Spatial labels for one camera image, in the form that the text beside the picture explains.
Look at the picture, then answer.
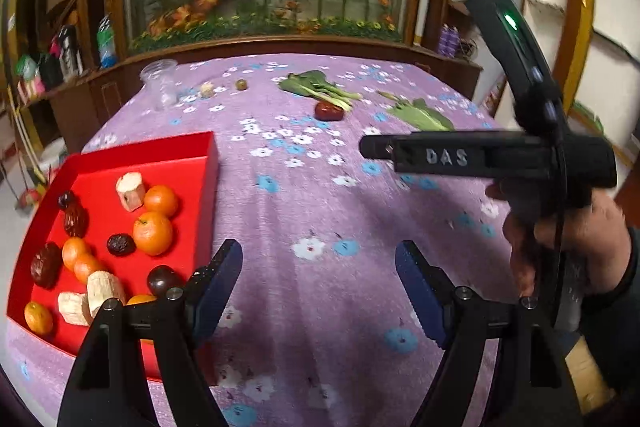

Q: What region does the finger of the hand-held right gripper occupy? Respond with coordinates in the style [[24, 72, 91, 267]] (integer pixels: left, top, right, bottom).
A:
[[359, 134, 401, 172]]

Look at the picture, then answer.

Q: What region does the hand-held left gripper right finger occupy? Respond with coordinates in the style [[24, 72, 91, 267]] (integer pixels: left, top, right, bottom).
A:
[[395, 239, 585, 427]]

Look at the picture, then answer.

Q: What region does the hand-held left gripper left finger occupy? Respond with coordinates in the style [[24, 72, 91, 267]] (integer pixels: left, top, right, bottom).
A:
[[56, 238, 244, 427]]

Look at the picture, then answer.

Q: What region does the red date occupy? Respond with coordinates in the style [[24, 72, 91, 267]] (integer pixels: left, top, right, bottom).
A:
[[62, 203, 90, 238], [314, 102, 344, 122], [30, 242, 63, 290]]

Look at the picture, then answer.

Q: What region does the long sugarcane piece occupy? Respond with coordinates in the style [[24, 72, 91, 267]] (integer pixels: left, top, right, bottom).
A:
[[87, 271, 126, 315], [57, 291, 93, 327]]

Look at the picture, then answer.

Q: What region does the short sugarcane piece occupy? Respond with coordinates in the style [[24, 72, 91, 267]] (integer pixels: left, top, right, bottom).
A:
[[115, 173, 146, 212]]

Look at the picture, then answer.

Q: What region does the red box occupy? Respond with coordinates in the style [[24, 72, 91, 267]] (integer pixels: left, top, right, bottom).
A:
[[6, 131, 221, 380]]

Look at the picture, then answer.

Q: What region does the person's right forearm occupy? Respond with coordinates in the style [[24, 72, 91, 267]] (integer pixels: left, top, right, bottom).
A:
[[580, 227, 640, 363]]

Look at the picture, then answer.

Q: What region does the person's right hand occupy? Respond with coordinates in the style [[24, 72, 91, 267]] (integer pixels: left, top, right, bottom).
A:
[[487, 184, 628, 300]]

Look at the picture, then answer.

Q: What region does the large green leaf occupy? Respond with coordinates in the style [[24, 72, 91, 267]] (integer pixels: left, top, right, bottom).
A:
[[377, 91, 456, 132]]

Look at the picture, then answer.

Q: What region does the printed poster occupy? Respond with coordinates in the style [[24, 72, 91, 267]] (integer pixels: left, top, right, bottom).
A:
[[482, 74, 506, 112]]

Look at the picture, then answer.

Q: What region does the purple floral tablecloth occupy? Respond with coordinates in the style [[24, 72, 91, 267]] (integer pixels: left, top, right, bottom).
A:
[[0, 53, 531, 427]]

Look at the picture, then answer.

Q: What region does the bok choy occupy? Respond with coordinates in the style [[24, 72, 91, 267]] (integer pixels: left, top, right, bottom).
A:
[[277, 70, 362, 110]]

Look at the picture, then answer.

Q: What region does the red broom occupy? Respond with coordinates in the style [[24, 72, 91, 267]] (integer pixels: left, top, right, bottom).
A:
[[17, 187, 43, 210]]

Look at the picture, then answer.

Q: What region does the white bucket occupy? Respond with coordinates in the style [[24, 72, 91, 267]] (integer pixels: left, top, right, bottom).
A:
[[37, 138, 68, 182]]

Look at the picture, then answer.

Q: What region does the clear plastic cup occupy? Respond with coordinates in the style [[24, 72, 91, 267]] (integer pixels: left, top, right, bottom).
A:
[[140, 59, 179, 110]]

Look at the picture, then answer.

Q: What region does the green label water bottle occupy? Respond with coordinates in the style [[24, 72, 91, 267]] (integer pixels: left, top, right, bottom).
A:
[[96, 14, 118, 68]]

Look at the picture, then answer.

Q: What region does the black kettle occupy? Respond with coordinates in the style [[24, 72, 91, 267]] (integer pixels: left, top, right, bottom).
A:
[[39, 52, 63, 88]]

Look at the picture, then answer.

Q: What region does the steel thermos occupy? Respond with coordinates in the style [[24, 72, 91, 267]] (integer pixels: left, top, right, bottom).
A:
[[56, 24, 83, 78]]

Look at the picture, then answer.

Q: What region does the green packet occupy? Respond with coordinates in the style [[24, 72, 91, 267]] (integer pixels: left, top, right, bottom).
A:
[[15, 54, 40, 80]]

